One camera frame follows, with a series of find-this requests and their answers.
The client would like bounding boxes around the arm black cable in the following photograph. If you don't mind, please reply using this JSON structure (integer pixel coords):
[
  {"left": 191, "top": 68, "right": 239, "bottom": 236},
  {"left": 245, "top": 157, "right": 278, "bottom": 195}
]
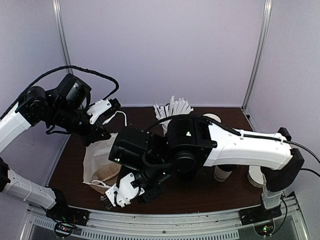
[
  {"left": 143, "top": 114, "right": 320, "bottom": 181},
  {"left": 0, "top": 65, "right": 120, "bottom": 121}
]

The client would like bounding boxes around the brown paper bag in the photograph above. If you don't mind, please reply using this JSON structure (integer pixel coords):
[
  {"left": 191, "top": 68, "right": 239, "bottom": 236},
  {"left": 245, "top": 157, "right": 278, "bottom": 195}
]
[{"left": 82, "top": 133, "right": 121, "bottom": 194}]

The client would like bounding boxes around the white scalloped bowl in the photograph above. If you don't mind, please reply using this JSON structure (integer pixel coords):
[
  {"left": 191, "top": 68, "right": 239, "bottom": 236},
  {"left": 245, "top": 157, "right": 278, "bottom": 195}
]
[{"left": 247, "top": 165, "right": 264, "bottom": 188}]

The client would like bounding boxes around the paper cup holding straws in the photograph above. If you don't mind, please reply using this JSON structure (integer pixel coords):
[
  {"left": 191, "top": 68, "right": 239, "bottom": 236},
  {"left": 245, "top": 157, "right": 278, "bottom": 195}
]
[{"left": 162, "top": 123, "right": 169, "bottom": 136}]

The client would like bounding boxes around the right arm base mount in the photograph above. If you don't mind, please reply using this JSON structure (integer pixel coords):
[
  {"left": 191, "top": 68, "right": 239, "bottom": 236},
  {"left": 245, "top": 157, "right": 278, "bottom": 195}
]
[{"left": 238, "top": 204, "right": 282, "bottom": 237}]

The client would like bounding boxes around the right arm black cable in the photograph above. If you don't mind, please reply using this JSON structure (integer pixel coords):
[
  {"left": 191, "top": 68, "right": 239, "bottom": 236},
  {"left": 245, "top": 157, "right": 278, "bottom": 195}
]
[{"left": 143, "top": 114, "right": 320, "bottom": 181}]

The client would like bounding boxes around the aluminium front rail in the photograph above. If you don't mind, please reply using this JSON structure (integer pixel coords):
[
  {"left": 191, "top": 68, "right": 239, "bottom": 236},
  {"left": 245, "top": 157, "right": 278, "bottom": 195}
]
[{"left": 24, "top": 194, "right": 306, "bottom": 240}]

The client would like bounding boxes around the white paper coffee cup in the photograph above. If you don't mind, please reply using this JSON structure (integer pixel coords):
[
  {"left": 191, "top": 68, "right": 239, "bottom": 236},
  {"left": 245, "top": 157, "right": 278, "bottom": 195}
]
[{"left": 213, "top": 165, "right": 235, "bottom": 182}]

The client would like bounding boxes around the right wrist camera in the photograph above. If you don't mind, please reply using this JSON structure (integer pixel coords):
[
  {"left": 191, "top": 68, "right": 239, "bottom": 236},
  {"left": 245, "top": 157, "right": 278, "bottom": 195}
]
[{"left": 100, "top": 172, "right": 145, "bottom": 210}]

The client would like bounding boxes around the stack of white paper cups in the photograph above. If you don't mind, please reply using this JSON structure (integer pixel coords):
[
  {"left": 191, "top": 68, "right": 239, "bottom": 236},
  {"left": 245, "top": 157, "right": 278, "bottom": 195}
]
[{"left": 203, "top": 113, "right": 222, "bottom": 123}]

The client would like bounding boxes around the right metal wall post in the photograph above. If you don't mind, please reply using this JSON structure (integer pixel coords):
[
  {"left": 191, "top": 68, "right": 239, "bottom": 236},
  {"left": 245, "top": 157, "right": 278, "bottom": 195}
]
[{"left": 241, "top": 0, "right": 273, "bottom": 112}]

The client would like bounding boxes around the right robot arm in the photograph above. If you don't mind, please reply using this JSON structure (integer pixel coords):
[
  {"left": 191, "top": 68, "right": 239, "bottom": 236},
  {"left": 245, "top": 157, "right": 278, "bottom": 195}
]
[{"left": 101, "top": 115, "right": 305, "bottom": 221}]

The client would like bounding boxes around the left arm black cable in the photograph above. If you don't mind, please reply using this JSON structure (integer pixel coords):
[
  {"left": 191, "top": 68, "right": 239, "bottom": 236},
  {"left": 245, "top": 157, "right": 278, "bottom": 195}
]
[{"left": 0, "top": 65, "right": 120, "bottom": 121}]

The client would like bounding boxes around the left metal wall post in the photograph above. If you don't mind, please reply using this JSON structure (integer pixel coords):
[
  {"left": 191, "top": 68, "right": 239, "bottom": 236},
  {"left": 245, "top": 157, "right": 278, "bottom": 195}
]
[{"left": 52, "top": 0, "right": 71, "bottom": 66}]

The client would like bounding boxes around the metal wall post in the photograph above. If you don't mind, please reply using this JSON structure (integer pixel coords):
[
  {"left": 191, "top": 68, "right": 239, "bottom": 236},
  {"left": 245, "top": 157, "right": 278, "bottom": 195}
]
[
  {"left": 241, "top": 0, "right": 273, "bottom": 112},
  {"left": 52, "top": 0, "right": 71, "bottom": 66}
]

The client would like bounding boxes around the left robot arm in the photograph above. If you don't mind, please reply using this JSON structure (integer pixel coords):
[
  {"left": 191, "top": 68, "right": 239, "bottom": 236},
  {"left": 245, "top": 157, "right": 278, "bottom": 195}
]
[{"left": 0, "top": 73, "right": 111, "bottom": 222}]

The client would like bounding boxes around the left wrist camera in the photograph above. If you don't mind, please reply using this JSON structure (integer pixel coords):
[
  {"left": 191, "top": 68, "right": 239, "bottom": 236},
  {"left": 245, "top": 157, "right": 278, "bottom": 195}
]
[{"left": 86, "top": 98, "right": 121, "bottom": 125}]

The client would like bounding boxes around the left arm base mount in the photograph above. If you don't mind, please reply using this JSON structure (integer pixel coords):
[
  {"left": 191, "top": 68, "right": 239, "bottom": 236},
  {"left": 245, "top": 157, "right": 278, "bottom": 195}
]
[{"left": 41, "top": 206, "right": 90, "bottom": 240}]

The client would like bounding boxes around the bundle of wrapped straws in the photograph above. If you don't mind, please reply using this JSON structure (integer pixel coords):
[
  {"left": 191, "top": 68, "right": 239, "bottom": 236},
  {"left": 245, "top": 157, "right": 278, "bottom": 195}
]
[{"left": 153, "top": 95, "right": 194, "bottom": 120}]

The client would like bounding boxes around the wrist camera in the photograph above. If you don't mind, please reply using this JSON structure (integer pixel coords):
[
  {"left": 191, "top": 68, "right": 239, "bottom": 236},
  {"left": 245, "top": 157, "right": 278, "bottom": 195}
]
[
  {"left": 100, "top": 172, "right": 145, "bottom": 210},
  {"left": 86, "top": 98, "right": 121, "bottom": 125}
]

